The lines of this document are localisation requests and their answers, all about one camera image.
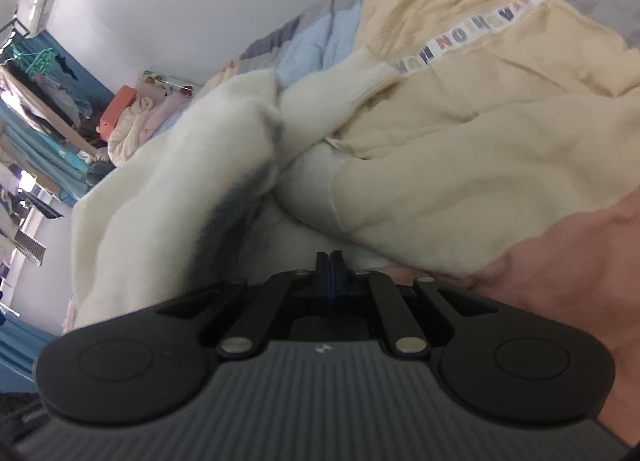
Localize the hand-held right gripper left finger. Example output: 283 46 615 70
155 251 330 359

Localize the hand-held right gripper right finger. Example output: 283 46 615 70
329 250 502 359

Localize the cream striped sweater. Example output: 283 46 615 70
62 48 401 334

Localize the hanging clothes rack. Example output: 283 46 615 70
0 30 122 207

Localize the green clothes hanger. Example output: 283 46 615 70
7 41 58 77

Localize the patchwork quilt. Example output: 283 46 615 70
215 0 640 442

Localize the pink blanket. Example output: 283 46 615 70
144 95 188 138

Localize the cream bedding pile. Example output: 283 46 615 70
106 94 201 170

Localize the printed white bag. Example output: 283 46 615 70
141 70 202 98

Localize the orange box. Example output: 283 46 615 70
97 84 139 144

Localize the white ribbed rack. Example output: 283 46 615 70
15 230 49 268

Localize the blue cloth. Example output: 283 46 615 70
0 313 57 383

